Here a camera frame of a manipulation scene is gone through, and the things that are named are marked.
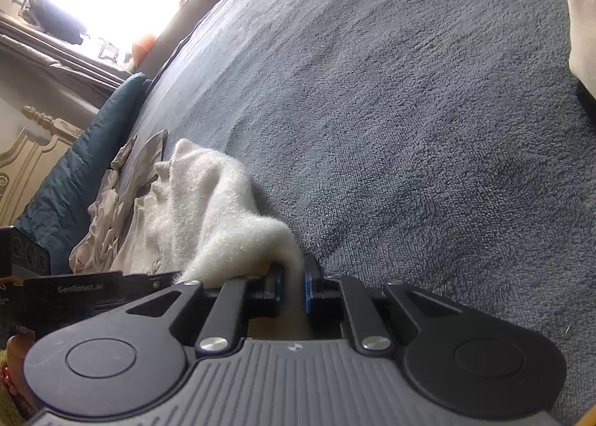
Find person's left forearm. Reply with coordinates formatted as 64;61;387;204
6;332;39;413

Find beige satin garment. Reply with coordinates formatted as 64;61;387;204
70;128;168;273

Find grey bed blanket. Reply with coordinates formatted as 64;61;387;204
107;0;596;422

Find brown window ledge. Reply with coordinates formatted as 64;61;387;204
0;12;133;96

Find white fluffy sweater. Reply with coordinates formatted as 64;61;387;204
565;0;596;82

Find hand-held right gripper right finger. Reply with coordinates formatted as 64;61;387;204
304;256;466;356

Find small orange item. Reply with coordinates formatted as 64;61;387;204
131;34;156;66

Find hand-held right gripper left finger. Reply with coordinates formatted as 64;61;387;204
112;263;286;358

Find cream carved headboard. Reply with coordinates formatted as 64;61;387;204
0;105;85;226

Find cream deer print sweater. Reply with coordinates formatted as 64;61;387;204
158;137;303;289

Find person's yellow-green clothing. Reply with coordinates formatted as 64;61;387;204
0;349;26;426

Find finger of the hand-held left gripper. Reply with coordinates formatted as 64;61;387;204
122;270;183;304

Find dark blue bag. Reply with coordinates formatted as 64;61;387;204
32;0;89;45

